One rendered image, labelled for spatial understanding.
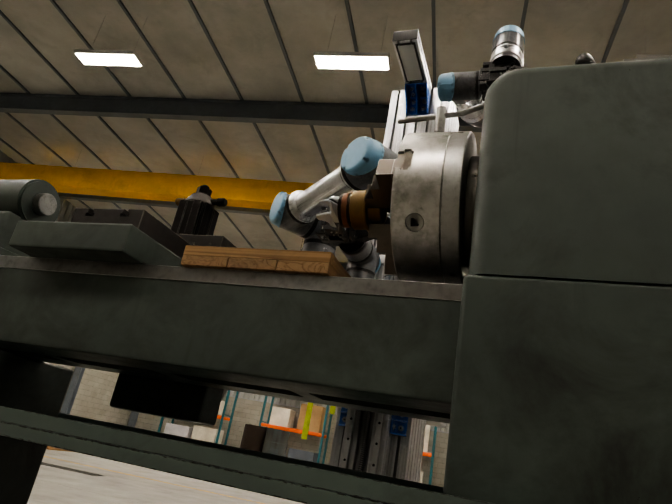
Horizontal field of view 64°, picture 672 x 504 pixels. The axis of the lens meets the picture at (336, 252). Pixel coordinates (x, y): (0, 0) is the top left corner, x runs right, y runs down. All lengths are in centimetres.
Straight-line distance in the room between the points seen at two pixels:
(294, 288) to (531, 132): 47
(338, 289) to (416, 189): 23
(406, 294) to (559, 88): 42
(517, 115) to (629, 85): 17
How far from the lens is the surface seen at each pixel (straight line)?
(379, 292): 89
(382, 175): 102
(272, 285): 96
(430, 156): 100
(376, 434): 170
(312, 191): 169
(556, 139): 92
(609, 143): 92
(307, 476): 73
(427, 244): 98
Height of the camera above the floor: 58
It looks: 21 degrees up
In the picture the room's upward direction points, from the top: 11 degrees clockwise
